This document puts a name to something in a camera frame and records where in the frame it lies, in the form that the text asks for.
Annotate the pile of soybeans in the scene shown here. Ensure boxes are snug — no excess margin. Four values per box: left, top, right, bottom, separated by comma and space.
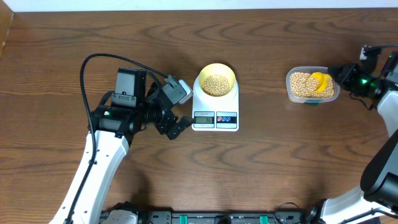
290, 72, 335, 98

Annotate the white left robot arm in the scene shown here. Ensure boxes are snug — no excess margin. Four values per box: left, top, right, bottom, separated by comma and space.
51, 68, 195, 223

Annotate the clear plastic container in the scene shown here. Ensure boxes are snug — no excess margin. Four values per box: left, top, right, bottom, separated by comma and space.
286, 66, 340, 104

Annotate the white digital kitchen scale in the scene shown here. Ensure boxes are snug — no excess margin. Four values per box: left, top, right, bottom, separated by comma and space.
192, 77, 239, 132

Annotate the yellow plastic scoop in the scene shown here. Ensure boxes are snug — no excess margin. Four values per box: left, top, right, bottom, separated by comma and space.
305, 72, 331, 93

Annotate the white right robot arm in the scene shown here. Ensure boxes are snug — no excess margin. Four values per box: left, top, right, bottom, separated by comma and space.
305, 46, 397, 223

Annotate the yellow plastic bowl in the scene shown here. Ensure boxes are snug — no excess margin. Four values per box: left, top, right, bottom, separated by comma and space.
198, 63, 237, 97

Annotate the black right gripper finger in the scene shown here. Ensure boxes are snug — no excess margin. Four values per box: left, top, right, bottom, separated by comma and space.
331, 74, 347, 89
327, 63, 353, 75

